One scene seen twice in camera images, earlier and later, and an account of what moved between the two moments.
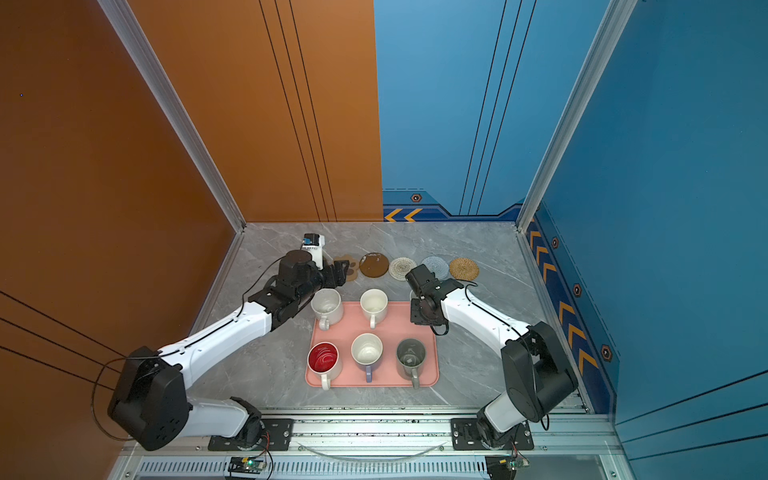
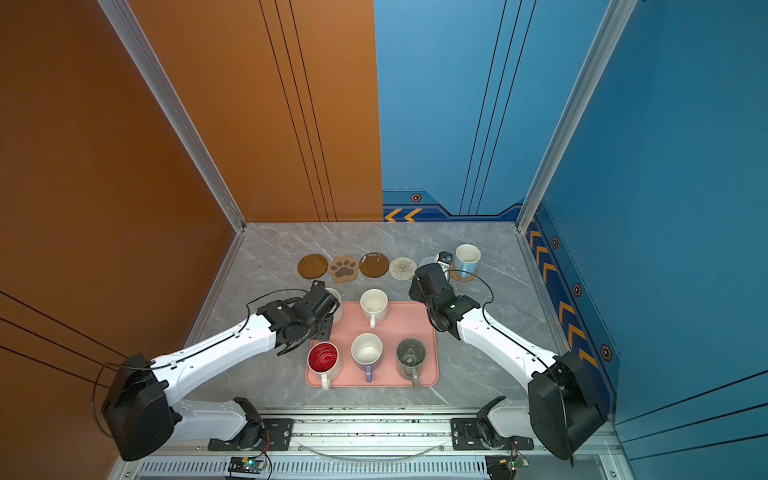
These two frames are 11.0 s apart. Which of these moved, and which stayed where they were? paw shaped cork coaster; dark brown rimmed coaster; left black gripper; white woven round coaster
Moved: left black gripper
Stayed: white woven round coaster; dark brown rimmed coaster; paw shaped cork coaster
